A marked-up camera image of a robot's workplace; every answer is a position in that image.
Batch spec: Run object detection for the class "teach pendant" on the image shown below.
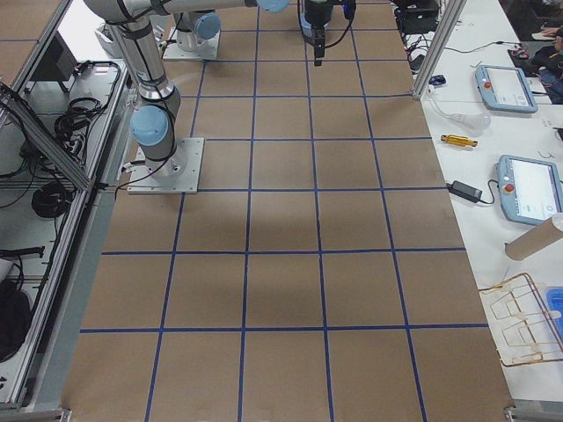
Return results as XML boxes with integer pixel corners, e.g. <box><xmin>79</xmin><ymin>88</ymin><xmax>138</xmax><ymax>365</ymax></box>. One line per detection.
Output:
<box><xmin>474</xmin><ymin>65</ymin><xmax>538</xmax><ymax>114</ymax></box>
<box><xmin>496</xmin><ymin>155</ymin><xmax>562</xmax><ymax>225</ymax></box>

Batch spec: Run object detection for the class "black cable bundle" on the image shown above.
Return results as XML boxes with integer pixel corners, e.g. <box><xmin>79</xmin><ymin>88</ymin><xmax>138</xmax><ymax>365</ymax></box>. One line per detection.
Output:
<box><xmin>54</xmin><ymin>97</ymin><xmax>103</xmax><ymax>155</ymax></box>

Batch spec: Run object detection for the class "gold wire rack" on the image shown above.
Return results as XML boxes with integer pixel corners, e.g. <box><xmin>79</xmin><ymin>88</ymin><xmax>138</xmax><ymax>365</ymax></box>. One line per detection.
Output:
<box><xmin>479</xmin><ymin>273</ymin><xmax>562</xmax><ymax>367</ymax></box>

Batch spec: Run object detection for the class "aluminium frame post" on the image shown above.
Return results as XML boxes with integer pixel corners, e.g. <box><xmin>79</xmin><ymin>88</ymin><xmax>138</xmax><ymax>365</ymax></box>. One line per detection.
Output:
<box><xmin>412</xmin><ymin>0</ymin><xmax>466</xmax><ymax>100</ymax></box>

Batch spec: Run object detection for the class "white light bulb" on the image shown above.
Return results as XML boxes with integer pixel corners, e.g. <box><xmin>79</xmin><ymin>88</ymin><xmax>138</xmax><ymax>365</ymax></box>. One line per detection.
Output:
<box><xmin>426</xmin><ymin>85</ymin><xmax>492</xmax><ymax>132</ymax></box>

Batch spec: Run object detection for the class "black power adapter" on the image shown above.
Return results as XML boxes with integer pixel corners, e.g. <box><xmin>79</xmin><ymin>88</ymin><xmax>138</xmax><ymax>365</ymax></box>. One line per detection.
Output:
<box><xmin>446</xmin><ymin>180</ymin><xmax>482</xmax><ymax>203</ymax></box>

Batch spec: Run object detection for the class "upper teach pendant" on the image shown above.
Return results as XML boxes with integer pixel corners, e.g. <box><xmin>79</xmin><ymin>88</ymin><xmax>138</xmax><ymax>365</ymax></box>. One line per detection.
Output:
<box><xmin>474</xmin><ymin>65</ymin><xmax>538</xmax><ymax>114</ymax></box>

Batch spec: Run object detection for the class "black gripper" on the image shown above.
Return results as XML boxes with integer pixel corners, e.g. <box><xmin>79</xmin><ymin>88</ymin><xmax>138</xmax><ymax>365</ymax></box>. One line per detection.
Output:
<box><xmin>300</xmin><ymin>0</ymin><xmax>331</xmax><ymax>67</ymax></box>

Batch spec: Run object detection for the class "blue plastic container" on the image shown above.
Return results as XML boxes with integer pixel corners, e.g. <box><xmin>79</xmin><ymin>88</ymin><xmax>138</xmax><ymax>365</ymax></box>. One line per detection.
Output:
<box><xmin>545</xmin><ymin>287</ymin><xmax>563</xmax><ymax>339</ymax></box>

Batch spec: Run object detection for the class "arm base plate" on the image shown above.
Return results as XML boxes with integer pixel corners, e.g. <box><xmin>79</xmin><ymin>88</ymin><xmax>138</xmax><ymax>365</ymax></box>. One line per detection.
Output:
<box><xmin>164</xmin><ymin>26</ymin><xmax>220</xmax><ymax>61</ymax></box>
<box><xmin>126</xmin><ymin>137</ymin><xmax>205</xmax><ymax>194</ymax></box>

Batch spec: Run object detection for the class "cardboard tube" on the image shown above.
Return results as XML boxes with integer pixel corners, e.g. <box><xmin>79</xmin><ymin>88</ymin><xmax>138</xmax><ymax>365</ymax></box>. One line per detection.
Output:
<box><xmin>505</xmin><ymin>213</ymin><xmax>562</xmax><ymax>261</ymax></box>

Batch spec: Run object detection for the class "lower teach pendant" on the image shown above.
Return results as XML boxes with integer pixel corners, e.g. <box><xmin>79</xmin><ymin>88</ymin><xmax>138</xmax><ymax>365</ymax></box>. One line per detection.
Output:
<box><xmin>496</xmin><ymin>155</ymin><xmax>562</xmax><ymax>225</ymax></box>

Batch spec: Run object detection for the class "black electronics box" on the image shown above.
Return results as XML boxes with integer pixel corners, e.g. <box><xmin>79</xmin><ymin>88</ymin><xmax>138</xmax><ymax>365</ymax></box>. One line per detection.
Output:
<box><xmin>393</xmin><ymin>0</ymin><xmax>439</xmax><ymax>34</ymax></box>

